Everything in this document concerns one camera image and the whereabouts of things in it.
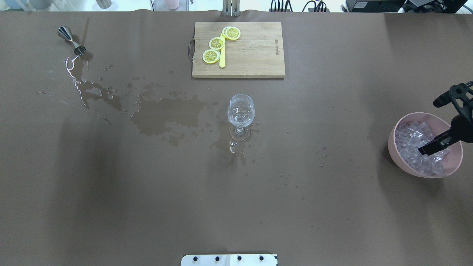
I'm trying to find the bamboo cutting board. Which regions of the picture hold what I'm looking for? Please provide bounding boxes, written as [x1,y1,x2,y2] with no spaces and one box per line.
[191,22,286,78]

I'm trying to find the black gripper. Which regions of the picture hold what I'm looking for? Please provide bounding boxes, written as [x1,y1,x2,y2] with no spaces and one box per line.
[418,81,473,156]

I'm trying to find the yellow plastic stick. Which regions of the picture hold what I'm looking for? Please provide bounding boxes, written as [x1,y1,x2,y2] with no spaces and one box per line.
[218,33,226,68]

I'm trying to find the yellow lemon slice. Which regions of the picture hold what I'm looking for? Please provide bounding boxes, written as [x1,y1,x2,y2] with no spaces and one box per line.
[222,26,241,41]
[208,37,226,51]
[202,49,220,64]

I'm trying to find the aluminium frame post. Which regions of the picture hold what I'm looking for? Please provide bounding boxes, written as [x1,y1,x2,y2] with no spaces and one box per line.
[222,0,241,17]

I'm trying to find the steel cocktail jigger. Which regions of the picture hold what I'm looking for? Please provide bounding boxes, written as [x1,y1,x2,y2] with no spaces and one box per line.
[57,26,86,56]

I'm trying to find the pink cup on scale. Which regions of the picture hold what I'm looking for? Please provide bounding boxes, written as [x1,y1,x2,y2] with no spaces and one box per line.
[164,0,180,10]

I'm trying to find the clear wine glass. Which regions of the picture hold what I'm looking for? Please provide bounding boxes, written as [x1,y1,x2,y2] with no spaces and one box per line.
[227,94,255,141]

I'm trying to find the clear ice cubes pile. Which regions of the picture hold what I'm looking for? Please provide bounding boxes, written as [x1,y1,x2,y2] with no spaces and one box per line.
[395,120,451,177]

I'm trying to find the pink bowl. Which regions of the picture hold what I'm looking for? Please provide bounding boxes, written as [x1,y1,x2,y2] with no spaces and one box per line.
[388,112,463,178]

